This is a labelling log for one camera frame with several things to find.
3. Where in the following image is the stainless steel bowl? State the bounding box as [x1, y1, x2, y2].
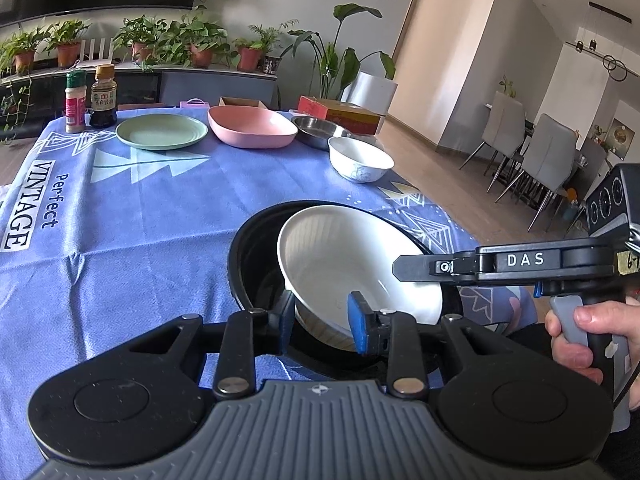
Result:
[291, 115, 352, 152]

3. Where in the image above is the potted plant terracotta pot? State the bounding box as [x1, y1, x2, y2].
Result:
[232, 19, 301, 73]
[44, 20, 90, 68]
[159, 14, 237, 70]
[113, 14, 168, 65]
[1, 27, 48, 75]

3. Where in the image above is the pink square plate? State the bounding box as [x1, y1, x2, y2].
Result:
[207, 105, 298, 150]

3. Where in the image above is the tall leafy plant white pot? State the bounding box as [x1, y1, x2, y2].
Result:
[282, 2, 396, 100]

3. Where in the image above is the open brown cardboard box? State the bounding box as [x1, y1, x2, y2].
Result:
[218, 96, 267, 110]

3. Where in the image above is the grey dining chair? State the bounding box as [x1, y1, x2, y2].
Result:
[496, 114, 577, 231]
[460, 91, 525, 193]

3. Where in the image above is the blue printed tablecloth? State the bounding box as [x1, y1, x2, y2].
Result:
[0, 104, 539, 480]

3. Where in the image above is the spice shaker green cap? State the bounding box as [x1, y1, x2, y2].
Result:
[65, 70, 87, 133]

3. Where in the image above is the person's right hand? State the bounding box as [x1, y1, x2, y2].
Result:
[543, 298, 640, 411]

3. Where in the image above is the small white ceramic bowl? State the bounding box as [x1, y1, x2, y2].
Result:
[328, 136, 395, 183]

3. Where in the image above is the soy sauce bottle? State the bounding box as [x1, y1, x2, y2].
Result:
[89, 64, 117, 128]

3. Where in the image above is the pink milk carton box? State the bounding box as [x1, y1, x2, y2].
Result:
[180, 98, 209, 108]

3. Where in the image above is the red cardboard box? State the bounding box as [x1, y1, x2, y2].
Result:
[297, 96, 383, 136]

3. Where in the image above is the white router with antennas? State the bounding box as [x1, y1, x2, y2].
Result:
[74, 38, 114, 68]

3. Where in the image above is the grey dining chair near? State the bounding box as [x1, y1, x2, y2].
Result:
[496, 114, 577, 231]

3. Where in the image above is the white ribbed bowl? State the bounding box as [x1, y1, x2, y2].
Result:
[277, 205, 444, 351]

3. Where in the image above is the green round plate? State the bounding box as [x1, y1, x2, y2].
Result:
[115, 114, 208, 151]

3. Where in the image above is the dark TV console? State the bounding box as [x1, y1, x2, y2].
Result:
[1, 63, 278, 139]

